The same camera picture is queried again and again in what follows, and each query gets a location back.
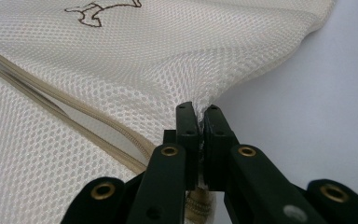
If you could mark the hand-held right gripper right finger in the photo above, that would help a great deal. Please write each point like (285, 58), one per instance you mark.
(216, 155)

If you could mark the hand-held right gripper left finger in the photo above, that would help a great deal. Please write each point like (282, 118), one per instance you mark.
(189, 149)

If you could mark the white mesh laundry bag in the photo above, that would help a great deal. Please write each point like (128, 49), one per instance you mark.
(136, 68)

